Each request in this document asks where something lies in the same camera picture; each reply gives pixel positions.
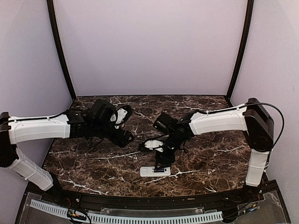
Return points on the white slotted cable duct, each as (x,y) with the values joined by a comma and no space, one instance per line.
(111,216)

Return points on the black frame post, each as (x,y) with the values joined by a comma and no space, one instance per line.
(241,50)
(59,48)

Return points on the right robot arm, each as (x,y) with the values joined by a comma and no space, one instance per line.
(250,118)

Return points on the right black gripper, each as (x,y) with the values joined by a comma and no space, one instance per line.
(163,158)

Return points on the white remote control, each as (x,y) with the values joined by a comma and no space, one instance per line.
(148,172)

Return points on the left black frame post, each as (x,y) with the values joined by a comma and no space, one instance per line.
(59,48)

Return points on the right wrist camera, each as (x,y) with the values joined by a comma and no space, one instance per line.
(151,145)

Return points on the black front rail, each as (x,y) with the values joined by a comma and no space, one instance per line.
(226,200)

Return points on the right black frame post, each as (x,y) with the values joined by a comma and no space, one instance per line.
(241,50)

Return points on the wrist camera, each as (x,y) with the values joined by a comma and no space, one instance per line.
(123,114)
(151,145)

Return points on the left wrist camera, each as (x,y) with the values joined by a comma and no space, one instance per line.
(123,114)

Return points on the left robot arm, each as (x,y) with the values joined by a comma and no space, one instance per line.
(103,121)

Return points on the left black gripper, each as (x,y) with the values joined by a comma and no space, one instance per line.
(123,141)

